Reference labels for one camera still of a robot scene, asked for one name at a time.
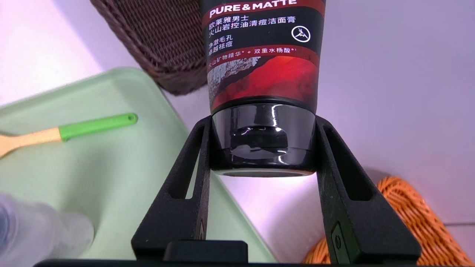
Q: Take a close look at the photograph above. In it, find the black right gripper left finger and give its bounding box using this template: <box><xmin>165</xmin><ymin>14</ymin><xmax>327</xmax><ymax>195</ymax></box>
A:
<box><xmin>131</xmin><ymin>116</ymin><xmax>213</xmax><ymax>260</ymax></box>

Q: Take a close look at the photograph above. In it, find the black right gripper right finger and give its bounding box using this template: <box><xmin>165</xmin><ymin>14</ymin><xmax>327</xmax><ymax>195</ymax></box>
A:
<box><xmin>315</xmin><ymin>115</ymin><xmax>422</xmax><ymax>264</ymax></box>

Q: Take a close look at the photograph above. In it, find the black red face wash tube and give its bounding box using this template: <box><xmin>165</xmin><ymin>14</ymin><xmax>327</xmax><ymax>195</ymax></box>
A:
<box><xmin>200</xmin><ymin>0</ymin><xmax>327</xmax><ymax>177</ymax></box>

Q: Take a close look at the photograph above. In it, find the orange wicker basket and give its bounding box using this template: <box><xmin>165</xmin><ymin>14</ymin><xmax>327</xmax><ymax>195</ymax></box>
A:
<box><xmin>302</xmin><ymin>176</ymin><xmax>474</xmax><ymax>266</ymax></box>

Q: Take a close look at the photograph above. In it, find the dark brown wicker basket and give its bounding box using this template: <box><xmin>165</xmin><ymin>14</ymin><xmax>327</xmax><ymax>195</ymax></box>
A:
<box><xmin>90</xmin><ymin>0</ymin><xmax>208</xmax><ymax>96</ymax></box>

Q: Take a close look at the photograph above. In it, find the light green plastic tray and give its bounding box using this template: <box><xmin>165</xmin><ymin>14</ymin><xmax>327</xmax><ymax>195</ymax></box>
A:
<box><xmin>0</xmin><ymin>67</ymin><xmax>277</xmax><ymax>264</ymax></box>

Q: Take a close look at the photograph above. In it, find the translucent white plastic bottle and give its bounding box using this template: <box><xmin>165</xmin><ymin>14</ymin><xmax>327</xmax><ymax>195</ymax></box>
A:
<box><xmin>0</xmin><ymin>193</ymin><xmax>95</xmax><ymax>267</ymax></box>

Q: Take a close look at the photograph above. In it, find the yellow pasta spoon green handle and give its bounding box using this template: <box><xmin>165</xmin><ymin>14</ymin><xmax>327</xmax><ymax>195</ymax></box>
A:
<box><xmin>0</xmin><ymin>113</ymin><xmax>138</xmax><ymax>159</ymax></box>

